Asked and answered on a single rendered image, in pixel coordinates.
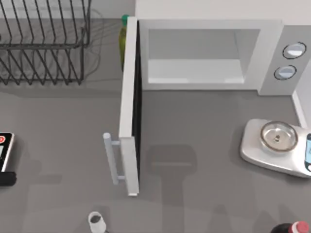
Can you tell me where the white cup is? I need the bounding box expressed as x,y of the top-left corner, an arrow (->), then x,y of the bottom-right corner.
87,211 -> 107,233

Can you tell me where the black device with red button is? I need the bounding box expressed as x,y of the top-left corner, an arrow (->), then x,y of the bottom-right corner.
0,132 -> 16,172

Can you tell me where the round microwave knob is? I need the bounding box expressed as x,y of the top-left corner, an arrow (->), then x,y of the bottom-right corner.
274,65 -> 297,81
282,41 -> 307,60

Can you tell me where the black wire dish rack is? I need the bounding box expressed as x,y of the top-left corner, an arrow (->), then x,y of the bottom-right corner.
0,0 -> 93,86

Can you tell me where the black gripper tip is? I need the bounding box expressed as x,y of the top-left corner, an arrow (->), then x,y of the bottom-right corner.
0,171 -> 17,187

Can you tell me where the dark bottle with red cap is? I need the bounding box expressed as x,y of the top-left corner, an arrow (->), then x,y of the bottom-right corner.
271,221 -> 310,233

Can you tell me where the pale microwave oven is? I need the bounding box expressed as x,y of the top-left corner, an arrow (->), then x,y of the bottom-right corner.
135,0 -> 311,96

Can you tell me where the white microwave door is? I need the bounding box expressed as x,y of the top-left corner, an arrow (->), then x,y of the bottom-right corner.
118,16 -> 143,197

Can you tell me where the grey door handle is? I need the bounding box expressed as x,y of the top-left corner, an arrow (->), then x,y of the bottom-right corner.
103,132 -> 126,185

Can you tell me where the green bottle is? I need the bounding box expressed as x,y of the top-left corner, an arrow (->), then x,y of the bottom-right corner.
118,14 -> 131,72

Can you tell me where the white kitchen scale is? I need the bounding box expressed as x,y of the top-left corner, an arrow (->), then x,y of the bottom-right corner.
239,118 -> 311,179

